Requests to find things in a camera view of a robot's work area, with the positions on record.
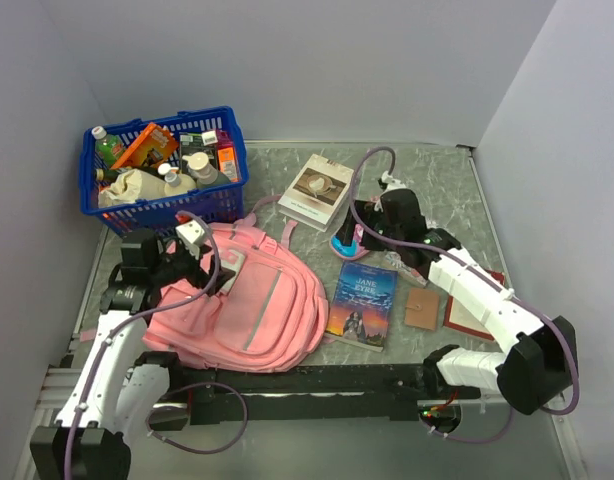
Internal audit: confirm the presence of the white coffee cover book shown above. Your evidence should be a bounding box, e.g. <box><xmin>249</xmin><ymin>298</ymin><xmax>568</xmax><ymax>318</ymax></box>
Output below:
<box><xmin>278</xmin><ymin>154</ymin><xmax>354</xmax><ymax>232</ymax></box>

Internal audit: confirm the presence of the grey pump bottle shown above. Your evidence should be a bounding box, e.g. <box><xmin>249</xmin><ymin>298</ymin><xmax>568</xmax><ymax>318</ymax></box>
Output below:
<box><xmin>182</xmin><ymin>152</ymin><xmax>231</xmax><ymax>190</ymax></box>

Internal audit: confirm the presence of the beige cloth bag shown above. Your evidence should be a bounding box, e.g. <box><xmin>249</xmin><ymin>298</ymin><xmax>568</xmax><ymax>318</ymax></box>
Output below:
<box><xmin>98</xmin><ymin>170</ymin><xmax>165</xmax><ymax>208</ymax></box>

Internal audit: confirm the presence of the pink blue pencil case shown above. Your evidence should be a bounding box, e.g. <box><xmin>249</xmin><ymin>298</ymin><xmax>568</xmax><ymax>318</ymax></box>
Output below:
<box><xmin>330</xmin><ymin>225</ymin><xmax>369</xmax><ymax>261</ymax></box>

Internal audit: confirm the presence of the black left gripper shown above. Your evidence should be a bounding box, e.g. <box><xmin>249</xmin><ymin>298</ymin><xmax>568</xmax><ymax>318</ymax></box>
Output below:
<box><xmin>149</xmin><ymin>241</ymin><xmax>234</xmax><ymax>295</ymax></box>

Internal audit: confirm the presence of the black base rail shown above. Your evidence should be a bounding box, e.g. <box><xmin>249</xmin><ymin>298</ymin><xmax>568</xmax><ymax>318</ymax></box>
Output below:
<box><xmin>135</xmin><ymin>352</ymin><xmax>481</xmax><ymax>425</ymax></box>

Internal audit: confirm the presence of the black packaged box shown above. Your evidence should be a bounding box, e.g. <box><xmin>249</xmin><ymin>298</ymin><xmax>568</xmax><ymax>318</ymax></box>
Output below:
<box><xmin>179</xmin><ymin>130</ymin><xmax>219</xmax><ymax>172</ymax></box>

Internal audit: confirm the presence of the red framed card book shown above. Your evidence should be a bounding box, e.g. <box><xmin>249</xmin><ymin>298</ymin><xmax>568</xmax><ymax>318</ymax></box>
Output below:
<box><xmin>443</xmin><ymin>296</ymin><xmax>494</xmax><ymax>342</ymax></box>

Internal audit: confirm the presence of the blue plastic shopping basket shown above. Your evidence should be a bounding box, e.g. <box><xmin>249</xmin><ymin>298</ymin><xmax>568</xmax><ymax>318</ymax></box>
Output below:
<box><xmin>78</xmin><ymin>105</ymin><xmax>249</xmax><ymax>236</ymax></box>

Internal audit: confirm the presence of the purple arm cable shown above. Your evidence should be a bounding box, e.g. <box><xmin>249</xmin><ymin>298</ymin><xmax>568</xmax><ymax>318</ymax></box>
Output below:
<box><xmin>61</xmin><ymin>210</ymin><xmax>249</xmax><ymax>480</ymax></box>
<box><xmin>348</xmin><ymin>146</ymin><xmax>582</xmax><ymax>445</ymax></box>

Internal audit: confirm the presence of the green drink bottle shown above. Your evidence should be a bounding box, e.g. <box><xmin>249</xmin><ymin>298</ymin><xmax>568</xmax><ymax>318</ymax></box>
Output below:
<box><xmin>91</xmin><ymin>126</ymin><xmax>125</xmax><ymax>168</ymax></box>

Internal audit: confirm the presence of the cream lotion bottle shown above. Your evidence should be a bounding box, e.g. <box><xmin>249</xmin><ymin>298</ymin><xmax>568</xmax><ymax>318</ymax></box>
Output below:
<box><xmin>157</xmin><ymin>163</ymin><xmax>197</xmax><ymax>197</ymax></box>

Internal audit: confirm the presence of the blue Jane Eyre book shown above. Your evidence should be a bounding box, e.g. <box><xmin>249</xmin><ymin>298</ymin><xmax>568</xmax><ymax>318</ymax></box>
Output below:
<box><xmin>325</xmin><ymin>262</ymin><xmax>397</xmax><ymax>352</ymax></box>

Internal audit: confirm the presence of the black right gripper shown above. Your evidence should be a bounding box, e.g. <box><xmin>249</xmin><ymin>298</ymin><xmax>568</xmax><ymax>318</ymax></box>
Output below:
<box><xmin>335</xmin><ymin>200</ymin><xmax>402</xmax><ymax>253</ymax></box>

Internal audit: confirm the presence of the orange snack box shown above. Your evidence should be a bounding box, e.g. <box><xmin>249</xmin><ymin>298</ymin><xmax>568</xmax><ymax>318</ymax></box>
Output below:
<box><xmin>111</xmin><ymin>122</ymin><xmax>179</xmax><ymax>170</ymax></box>

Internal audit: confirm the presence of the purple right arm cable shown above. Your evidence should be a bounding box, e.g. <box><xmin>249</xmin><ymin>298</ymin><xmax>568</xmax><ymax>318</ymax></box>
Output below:
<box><xmin>348</xmin><ymin>146</ymin><xmax>582</xmax><ymax>445</ymax></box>

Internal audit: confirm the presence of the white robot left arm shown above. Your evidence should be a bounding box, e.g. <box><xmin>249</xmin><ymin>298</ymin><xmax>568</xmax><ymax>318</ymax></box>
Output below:
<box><xmin>30</xmin><ymin>220</ymin><xmax>232</xmax><ymax>479</ymax></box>

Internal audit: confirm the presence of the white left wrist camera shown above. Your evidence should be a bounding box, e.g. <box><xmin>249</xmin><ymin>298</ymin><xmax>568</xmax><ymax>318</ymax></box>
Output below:
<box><xmin>175</xmin><ymin>220</ymin><xmax>207</xmax><ymax>251</ymax></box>

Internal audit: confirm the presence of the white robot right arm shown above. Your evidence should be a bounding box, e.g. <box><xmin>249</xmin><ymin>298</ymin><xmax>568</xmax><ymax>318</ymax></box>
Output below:
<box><xmin>336</xmin><ymin>187</ymin><xmax>580</xmax><ymax>415</ymax></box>

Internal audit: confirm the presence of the pink student backpack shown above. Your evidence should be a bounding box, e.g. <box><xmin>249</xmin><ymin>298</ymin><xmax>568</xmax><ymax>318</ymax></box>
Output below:
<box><xmin>143</xmin><ymin>214</ymin><xmax>329</xmax><ymax>373</ymax></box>

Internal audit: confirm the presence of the floral pink notebook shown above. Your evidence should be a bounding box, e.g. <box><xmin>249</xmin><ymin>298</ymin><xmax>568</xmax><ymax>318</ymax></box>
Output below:
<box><xmin>381</xmin><ymin>251</ymin><xmax>427</xmax><ymax>288</ymax></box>

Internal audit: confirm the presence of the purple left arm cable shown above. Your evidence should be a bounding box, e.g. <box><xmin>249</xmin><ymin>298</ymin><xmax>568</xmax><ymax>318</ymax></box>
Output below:
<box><xmin>61</xmin><ymin>210</ymin><xmax>249</xmax><ymax>480</ymax></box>

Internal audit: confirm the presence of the pink carton box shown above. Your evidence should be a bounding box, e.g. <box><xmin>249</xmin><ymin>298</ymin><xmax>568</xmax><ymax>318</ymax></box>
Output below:
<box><xmin>216</xmin><ymin>130</ymin><xmax>240</xmax><ymax>183</ymax></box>

